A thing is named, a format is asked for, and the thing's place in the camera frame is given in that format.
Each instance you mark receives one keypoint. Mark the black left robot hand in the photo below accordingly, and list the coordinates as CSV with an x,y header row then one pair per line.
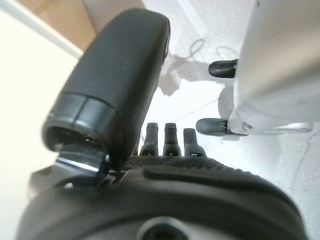
x,y
120,62

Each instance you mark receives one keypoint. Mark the black robot foot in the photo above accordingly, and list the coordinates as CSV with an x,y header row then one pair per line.
x,y
221,68
210,126

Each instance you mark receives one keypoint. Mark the black left robot foot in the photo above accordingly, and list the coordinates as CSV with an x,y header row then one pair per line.
x,y
210,126

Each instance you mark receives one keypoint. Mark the white kitchen counter cabinet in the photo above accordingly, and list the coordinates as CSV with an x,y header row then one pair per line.
x,y
25,100

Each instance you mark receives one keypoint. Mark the black right robot foot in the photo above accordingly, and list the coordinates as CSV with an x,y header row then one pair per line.
x,y
221,68

